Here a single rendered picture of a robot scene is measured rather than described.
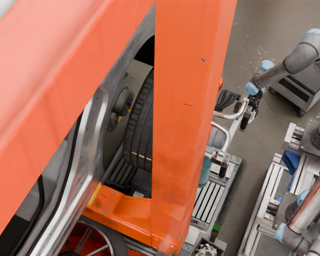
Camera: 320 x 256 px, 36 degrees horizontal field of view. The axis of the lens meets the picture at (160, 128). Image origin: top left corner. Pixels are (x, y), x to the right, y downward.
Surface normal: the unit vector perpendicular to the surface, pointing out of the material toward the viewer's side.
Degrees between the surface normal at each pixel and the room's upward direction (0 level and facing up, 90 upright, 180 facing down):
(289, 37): 0
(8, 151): 90
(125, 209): 36
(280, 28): 0
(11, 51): 0
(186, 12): 90
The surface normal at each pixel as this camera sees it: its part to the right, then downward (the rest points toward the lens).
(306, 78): 0.02, -0.52
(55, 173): -0.12, -0.24
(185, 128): -0.42, 0.77
